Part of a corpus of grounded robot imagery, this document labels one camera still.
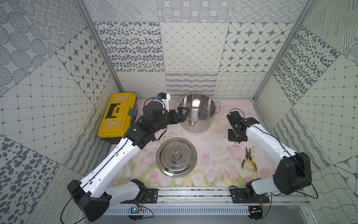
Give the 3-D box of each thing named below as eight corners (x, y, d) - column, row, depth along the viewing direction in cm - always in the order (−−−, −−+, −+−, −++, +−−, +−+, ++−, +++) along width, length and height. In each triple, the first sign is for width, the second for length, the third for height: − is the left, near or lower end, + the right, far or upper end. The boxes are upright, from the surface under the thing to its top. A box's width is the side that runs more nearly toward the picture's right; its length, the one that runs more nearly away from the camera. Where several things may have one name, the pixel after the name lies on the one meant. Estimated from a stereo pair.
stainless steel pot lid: (154, 177, 83) (154, 175, 80) (159, 139, 99) (159, 137, 97) (197, 177, 83) (198, 175, 80) (195, 139, 99) (195, 137, 97)
